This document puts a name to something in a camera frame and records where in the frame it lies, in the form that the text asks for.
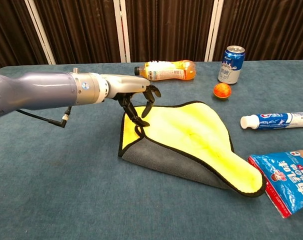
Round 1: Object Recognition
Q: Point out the yellow microfiber cloth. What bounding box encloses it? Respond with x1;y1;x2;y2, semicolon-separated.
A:
117;100;267;198

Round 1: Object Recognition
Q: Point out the white blue toothpaste tube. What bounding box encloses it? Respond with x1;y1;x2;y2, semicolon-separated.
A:
239;112;303;130

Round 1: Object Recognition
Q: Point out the blue white drink can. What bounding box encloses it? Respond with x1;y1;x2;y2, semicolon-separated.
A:
217;45;246;85

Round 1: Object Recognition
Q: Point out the white partition frame post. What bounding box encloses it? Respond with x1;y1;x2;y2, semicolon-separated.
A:
113;0;131;63
204;0;225;62
24;0;57;65

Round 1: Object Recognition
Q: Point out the blue red snack bag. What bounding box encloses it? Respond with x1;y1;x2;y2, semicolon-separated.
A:
246;146;303;220

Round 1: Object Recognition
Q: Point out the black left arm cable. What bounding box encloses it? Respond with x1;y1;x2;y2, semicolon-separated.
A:
15;106;73;129

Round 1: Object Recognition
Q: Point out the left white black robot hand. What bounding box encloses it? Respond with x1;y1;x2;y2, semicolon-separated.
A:
106;73;162;128

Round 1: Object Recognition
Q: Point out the dark brown pleated curtain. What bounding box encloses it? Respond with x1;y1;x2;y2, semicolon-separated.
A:
0;0;303;73

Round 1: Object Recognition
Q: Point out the orange drink plastic bottle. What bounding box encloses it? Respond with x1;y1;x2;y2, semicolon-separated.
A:
134;59;197;82

